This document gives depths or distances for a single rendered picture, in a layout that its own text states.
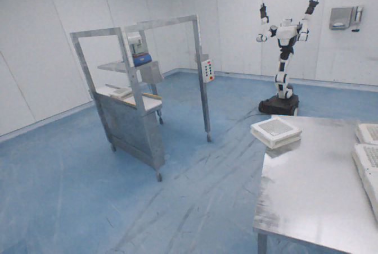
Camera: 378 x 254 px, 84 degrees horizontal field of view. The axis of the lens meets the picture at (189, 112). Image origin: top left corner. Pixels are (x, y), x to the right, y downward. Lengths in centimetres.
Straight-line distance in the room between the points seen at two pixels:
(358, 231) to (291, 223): 25
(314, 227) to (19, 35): 521
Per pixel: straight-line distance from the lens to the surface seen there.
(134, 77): 203
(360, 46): 497
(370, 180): 134
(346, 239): 116
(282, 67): 369
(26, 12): 536
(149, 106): 228
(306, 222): 116
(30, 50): 532
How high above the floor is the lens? 176
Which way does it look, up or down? 25 degrees down
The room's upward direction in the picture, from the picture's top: 9 degrees counter-clockwise
